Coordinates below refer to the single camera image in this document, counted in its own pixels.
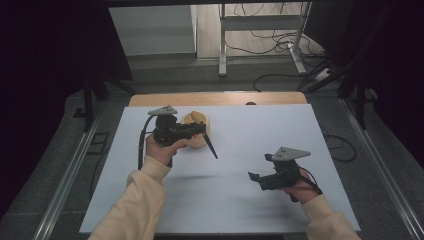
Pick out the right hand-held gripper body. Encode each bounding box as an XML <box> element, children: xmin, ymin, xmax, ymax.
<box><xmin>258</xmin><ymin>146</ymin><xmax>312</xmax><ymax>192</ymax></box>

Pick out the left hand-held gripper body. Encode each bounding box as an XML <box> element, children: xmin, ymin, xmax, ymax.
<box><xmin>147</xmin><ymin>104</ymin><xmax>198</xmax><ymax>147</ymax></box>

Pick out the cream ceramic cup red mark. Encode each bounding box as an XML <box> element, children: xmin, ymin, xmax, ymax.
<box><xmin>181</xmin><ymin>110</ymin><xmax>212</xmax><ymax>150</ymax></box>

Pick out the makeup brush dark blue handle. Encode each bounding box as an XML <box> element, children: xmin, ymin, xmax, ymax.
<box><xmin>190</xmin><ymin>111</ymin><xmax>219</xmax><ymax>160</ymax></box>

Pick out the person's left hand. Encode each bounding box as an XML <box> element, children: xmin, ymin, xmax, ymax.
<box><xmin>145</xmin><ymin>132</ymin><xmax>202</xmax><ymax>167</ymax></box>

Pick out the person's right hand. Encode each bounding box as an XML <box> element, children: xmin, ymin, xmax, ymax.
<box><xmin>280</xmin><ymin>167</ymin><xmax>324</xmax><ymax>205</ymax></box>

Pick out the white table sheet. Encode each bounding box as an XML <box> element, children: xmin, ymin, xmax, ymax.
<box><xmin>79</xmin><ymin>103</ymin><xmax>362</xmax><ymax>235</ymax></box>

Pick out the black tripod stand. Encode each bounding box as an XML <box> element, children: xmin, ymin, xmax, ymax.
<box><xmin>72</xmin><ymin>75</ymin><xmax>136</xmax><ymax>133</ymax></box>

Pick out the white power strip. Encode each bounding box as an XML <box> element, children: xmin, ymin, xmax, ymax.
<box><xmin>314</xmin><ymin>67</ymin><xmax>332</xmax><ymax>83</ymax></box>

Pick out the white cabinet panel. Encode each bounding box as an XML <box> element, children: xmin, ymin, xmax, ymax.
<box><xmin>108</xmin><ymin>4</ymin><xmax>198</xmax><ymax>58</ymax></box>

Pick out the black metal stand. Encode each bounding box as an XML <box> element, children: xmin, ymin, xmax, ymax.
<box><xmin>337</xmin><ymin>74</ymin><xmax>378</xmax><ymax>131</ymax></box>

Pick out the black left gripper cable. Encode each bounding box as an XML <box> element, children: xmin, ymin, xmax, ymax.
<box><xmin>137</xmin><ymin>114</ymin><xmax>158</xmax><ymax>172</ymax></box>

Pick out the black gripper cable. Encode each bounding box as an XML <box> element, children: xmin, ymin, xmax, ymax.
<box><xmin>137</xmin><ymin>114</ymin><xmax>158</xmax><ymax>172</ymax></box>
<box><xmin>289</xmin><ymin>165</ymin><xmax>324</xmax><ymax>203</ymax></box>

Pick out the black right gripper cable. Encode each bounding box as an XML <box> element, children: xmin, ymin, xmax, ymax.
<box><xmin>289</xmin><ymin>165</ymin><xmax>324</xmax><ymax>203</ymax></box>

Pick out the black floor cable loop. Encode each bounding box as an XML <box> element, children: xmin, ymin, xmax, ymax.
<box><xmin>320</xmin><ymin>125</ymin><xmax>358</xmax><ymax>164</ymax></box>

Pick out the long black floor cable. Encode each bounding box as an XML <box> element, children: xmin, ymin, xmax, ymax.
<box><xmin>252</xmin><ymin>72</ymin><xmax>318</xmax><ymax>93</ymax></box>

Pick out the grey metal floor rail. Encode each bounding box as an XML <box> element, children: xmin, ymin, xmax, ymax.
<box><xmin>339</xmin><ymin>97</ymin><xmax>424</xmax><ymax>240</ymax></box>
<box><xmin>32</xmin><ymin>102</ymin><xmax>106</xmax><ymax>240</ymax></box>

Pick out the tangle of black floor cables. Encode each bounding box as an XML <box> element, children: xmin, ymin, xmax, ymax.
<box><xmin>223</xmin><ymin>2</ymin><xmax>326</xmax><ymax>68</ymax></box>

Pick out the white metal desk frame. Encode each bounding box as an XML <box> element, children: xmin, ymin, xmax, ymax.
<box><xmin>217</xmin><ymin>2</ymin><xmax>313</xmax><ymax>78</ymax></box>

